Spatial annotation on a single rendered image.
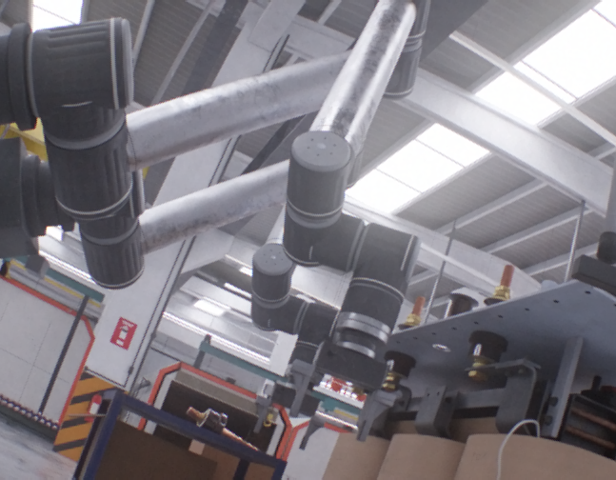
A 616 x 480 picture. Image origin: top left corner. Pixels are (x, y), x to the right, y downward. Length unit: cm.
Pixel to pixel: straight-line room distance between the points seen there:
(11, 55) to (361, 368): 91
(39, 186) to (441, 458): 135
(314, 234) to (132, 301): 1102
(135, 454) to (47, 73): 141
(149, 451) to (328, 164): 145
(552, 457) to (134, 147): 117
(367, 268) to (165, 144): 58
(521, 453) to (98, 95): 118
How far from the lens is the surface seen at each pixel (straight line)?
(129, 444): 247
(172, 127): 172
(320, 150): 131
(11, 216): 208
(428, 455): 203
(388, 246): 141
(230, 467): 318
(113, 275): 236
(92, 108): 153
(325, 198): 134
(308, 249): 143
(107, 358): 1222
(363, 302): 137
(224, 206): 242
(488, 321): 187
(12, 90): 149
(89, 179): 165
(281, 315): 208
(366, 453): 243
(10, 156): 215
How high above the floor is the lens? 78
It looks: 20 degrees up
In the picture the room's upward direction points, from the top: 21 degrees clockwise
